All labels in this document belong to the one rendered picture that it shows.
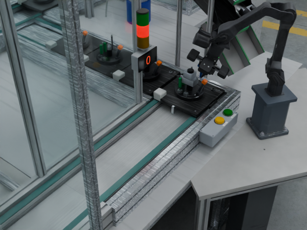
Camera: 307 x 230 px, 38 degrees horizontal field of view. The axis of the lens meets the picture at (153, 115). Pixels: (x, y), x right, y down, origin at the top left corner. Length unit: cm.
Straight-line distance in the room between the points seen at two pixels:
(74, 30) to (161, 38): 174
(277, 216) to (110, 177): 142
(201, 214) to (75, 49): 105
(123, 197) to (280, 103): 78
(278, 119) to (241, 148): 21
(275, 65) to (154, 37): 106
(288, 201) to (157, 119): 128
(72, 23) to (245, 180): 107
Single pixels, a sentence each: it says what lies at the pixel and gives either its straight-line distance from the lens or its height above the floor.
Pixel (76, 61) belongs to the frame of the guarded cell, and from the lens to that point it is 104.
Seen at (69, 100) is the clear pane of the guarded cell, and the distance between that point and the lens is 109.
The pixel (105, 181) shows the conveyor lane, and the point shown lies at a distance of 171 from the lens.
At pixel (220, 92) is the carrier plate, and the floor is 97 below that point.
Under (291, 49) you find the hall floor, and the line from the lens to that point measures 453.
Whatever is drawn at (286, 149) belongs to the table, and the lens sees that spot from 199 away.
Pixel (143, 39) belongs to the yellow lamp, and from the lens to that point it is 178.
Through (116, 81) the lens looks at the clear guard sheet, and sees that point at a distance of 182.
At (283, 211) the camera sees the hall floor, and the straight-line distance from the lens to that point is 290.
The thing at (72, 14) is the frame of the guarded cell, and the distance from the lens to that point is 100.
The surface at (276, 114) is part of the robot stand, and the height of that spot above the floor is 99.
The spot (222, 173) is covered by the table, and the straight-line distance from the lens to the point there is 183.
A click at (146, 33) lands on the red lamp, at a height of 133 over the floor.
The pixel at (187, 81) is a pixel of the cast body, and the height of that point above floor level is 104.
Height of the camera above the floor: 216
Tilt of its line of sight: 38 degrees down
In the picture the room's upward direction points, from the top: straight up
